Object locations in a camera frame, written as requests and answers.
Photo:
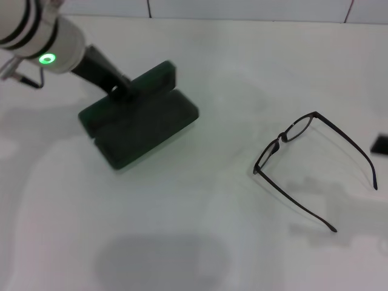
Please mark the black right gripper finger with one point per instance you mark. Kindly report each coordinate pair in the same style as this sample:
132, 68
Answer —
381, 145

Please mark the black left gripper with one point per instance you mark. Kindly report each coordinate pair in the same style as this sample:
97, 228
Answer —
97, 69

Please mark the green glasses case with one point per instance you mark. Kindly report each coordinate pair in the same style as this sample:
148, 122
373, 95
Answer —
145, 130

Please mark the black glasses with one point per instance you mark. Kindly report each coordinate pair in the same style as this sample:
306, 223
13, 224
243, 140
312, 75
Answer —
284, 138

